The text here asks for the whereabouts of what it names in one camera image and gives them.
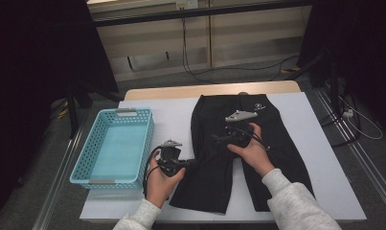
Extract black cable bundle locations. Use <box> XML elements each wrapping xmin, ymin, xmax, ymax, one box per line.
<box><xmin>319</xmin><ymin>92</ymin><xmax>362</xmax><ymax>148</ymax></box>

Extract black upright stand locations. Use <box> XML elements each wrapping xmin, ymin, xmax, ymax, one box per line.
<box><xmin>289</xmin><ymin>51</ymin><xmax>342</xmax><ymax>119</ymax></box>

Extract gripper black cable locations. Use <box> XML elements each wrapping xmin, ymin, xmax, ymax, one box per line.
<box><xmin>142</xmin><ymin>145</ymin><xmax>165</xmax><ymax>199</ymax></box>
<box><xmin>232</xmin><ymin>126</ymin><xmax>271</xmax><ymax>151</ymax></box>

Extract black tripod stand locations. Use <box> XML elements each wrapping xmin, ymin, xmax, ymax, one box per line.
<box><xmin>65</xmin><ymin>80</ymin><xmax>125</xmax><ymax>140</ymax></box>

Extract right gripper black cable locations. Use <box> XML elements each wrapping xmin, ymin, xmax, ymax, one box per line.
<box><xmin>232</xmin><ymin>126</ymin><xmax>271</xmax><ymax>151</ymax></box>

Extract narrow black curtain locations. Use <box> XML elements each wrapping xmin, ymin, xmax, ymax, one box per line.
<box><xmin>297</xmin><ymin>0</ymin><xmax>386</xmax><ymax>132</ymax></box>

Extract black horizontal bar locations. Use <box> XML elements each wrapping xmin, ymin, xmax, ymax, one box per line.
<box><xmin>93</xmin><ymin>0</ymin><xmax>313</xmax><ymax>28</ymax></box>

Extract white cable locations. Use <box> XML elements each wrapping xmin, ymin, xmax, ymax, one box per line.
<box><xmin>338</xmin><ymin>95</ymin><xmax>384</xmax><ymax>141</ymax></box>

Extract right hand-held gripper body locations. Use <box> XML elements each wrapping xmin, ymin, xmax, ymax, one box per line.
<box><xmin>223</xmin><ymin>109</ymin><xmax>259</xmax><ymax>149</ymax></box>

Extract large black curtain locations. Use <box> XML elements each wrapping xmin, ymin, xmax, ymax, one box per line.
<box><xmin>0</xmin><ymin>0</ymin><xmax>120</xmax><ymax>221</ymax></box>

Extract black hanging cable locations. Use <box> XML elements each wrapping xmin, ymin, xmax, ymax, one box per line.
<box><xmin>180</xmin><ymin>17</ymin><xmax>220</xmax><ymax>84</ymax></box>

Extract person's right hand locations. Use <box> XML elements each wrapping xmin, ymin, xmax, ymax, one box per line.
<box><xmin>227</xmin><ymin>123</ymin><xmax>276</xmax><ymax>178</ymax></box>

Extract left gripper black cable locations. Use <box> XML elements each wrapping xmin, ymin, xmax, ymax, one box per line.
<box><xmin>142</xmin><ymin>145</ymin><xmax>165</xmax><ymax>199</ymax></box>

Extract white table cover sheet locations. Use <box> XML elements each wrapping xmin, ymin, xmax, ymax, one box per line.
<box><xmin>79</xmin><ymin>91</ymin><xmax>368</xmax><ymax>223</ymax></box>

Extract wooden table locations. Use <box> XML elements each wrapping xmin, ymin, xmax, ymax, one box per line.
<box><xmin>123</xmin><ymin>80</ymin><xmax>302</xmax><ymax>102</ymax></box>

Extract white wall outlet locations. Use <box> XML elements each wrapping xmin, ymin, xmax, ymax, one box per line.
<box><xmin>175</xmin><ymin>0</ymin><xmax>198</xmax><ymax>10</ymax></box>

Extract person's left hand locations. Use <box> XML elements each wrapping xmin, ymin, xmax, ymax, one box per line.
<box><xmin>146</xmin><ymin>158</ymin><xmax>186</xmax><ymax>209</ymax></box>

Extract metal floor rail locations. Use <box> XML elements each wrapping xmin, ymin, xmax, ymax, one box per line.
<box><xmin>31</xmin><ymin>124</ymin><xmax>86</xmax><ymax>230</ymax></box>
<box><xmin>314</xmin><ymin>87</ymin><xmax>386</xmax><ymax>209</ymax></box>

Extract yellow cable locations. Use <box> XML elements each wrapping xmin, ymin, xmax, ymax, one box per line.
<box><xmin>51</xmin><ymin>100</ymin><xmax>70</xmax><ymax>121</ymax></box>

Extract light blue plastic basket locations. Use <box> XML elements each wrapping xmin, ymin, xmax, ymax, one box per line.
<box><xmin>69</xmin><ymin>107</ymin><xmax>155</xmax><ymax>193</ymax></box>

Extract black shorts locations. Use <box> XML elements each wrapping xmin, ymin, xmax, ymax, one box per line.
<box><xmin>170</xmin><ymin>93</ymin><xmax>315</xmax><ymax>215</ymax></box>

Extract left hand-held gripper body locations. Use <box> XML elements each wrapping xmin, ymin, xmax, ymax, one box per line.
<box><xmin>157</xmin><ymin>139</ymin><xmax>186</xmax><ymax>178</ymax></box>

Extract black floor cable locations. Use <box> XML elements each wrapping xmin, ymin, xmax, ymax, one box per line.
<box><xmin>190</xmin><ymin>55</ymin><xmax>300</xmax><ymax>81</ymax></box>

